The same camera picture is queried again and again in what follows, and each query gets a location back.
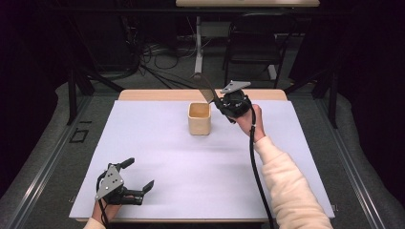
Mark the beige square cup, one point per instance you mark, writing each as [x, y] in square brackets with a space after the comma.
[199, 122]

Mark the person's right cream sleeve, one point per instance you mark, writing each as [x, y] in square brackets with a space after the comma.
[291, 187]

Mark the black folding chair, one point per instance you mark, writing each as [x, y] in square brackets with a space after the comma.
[254, 47]

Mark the black knife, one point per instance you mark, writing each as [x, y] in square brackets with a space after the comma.
[207, 92]

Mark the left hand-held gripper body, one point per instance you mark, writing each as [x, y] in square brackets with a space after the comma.
[110, 185]

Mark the person's cream sleeve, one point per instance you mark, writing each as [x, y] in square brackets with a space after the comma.
[291, 187]
[93, 224]

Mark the white table mat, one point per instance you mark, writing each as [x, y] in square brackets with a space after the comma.
[175, 178]

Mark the white-legged desk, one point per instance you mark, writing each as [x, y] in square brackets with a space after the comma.
[198, 47]

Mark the person's left hand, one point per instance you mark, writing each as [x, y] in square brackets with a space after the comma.
[109, 211]

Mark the person's right hand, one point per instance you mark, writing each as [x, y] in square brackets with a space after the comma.
[250, 122]

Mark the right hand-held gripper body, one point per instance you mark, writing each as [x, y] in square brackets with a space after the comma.
[236, 103]

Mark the black metal stand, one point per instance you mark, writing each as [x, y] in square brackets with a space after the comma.
[72, 95]
[332, 95]

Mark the person's left cream sleeve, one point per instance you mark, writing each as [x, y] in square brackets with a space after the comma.
[93, 224]

